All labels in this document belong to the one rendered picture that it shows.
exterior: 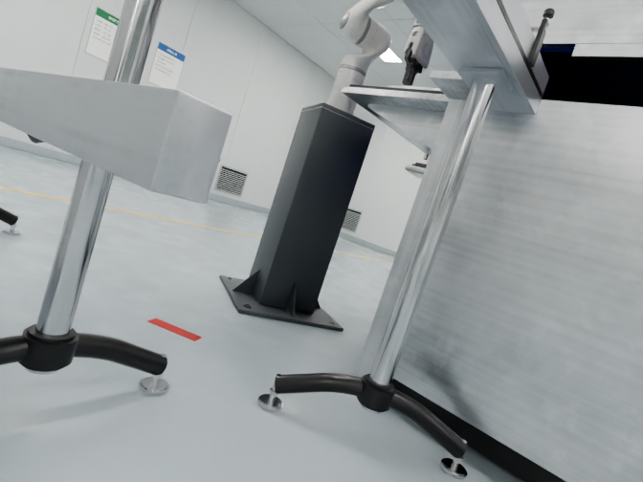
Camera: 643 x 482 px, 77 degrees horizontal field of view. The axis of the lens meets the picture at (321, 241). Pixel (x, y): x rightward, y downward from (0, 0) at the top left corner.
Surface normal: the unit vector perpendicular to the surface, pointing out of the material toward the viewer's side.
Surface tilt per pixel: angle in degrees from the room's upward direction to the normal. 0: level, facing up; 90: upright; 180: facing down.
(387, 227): 90
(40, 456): 0
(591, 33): 90
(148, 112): 90
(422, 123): 90
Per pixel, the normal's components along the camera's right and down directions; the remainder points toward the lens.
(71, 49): 0.73, 0.29
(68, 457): 0.31, -0.95
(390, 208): -0.61, -0.13
